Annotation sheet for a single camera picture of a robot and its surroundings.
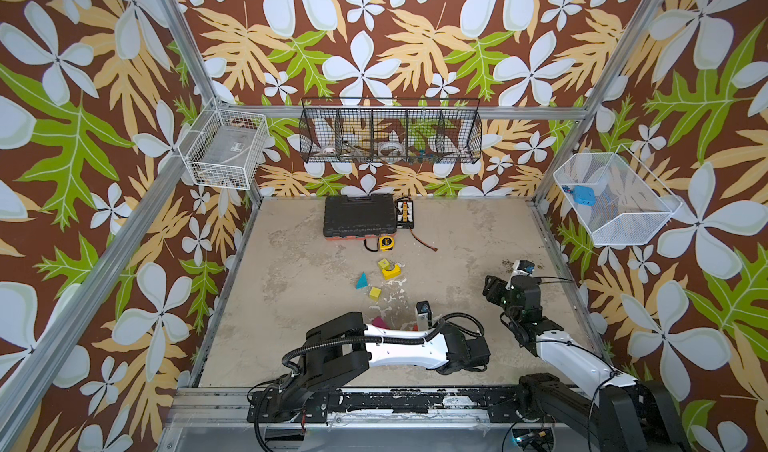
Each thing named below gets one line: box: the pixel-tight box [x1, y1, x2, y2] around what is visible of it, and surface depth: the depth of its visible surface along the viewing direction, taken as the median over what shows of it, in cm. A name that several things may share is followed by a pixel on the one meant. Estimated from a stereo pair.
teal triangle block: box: [355, 272, 369, 290], surface depth 98 cm
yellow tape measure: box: [379, 235, 395, 252], surface depth 106 cm
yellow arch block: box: [382, 264, 401, 281], surface depth 100 cm
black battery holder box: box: [396, 200, 414, 229], surface depth 117 cm
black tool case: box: [323, 194, 397, 241], surface depth 110 cm
